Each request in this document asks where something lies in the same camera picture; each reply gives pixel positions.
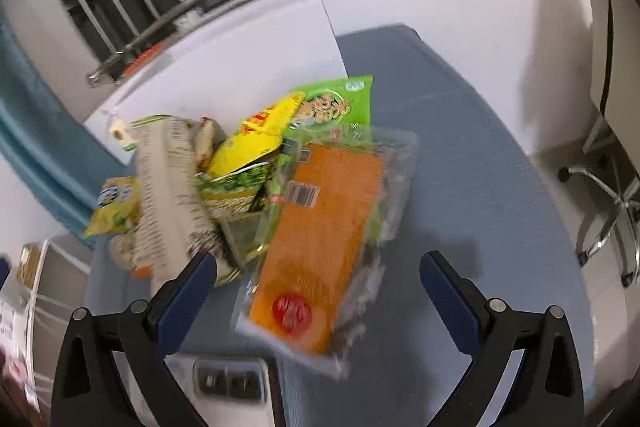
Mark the yellow chips packet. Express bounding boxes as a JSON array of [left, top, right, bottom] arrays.
[[82, 176, 141, 239]]

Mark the yellow red snack packet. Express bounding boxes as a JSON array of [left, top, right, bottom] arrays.
[[206, 91, 305, 178]]

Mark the green pea snack packet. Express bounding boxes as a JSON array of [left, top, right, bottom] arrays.
[[196, 161, 272, 220]]

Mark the white storage box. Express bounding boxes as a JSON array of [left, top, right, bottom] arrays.
[[85, 0, 347, 164]]

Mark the green seaweed snack packet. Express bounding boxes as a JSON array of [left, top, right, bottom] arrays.
[[132, 116, 241, 294]]

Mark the white office chair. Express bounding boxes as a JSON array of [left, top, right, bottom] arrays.
[[558, 0, 639, 288]]

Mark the orange pen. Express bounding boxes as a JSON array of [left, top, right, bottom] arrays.
[[122, 42, 165, 77]]

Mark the smartphone with cartoon case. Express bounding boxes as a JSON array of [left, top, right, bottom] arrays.
[[165, 353, 286, 427]]

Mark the white beige snack packet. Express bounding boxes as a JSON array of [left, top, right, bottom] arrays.
[[193, 117, 226, 172]]

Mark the blue curtain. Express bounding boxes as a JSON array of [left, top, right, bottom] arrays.
[[1, 18, 125, 245]]

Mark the orange cracker clear packet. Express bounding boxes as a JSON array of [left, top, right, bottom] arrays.
[[234, 124, 420, 379]]

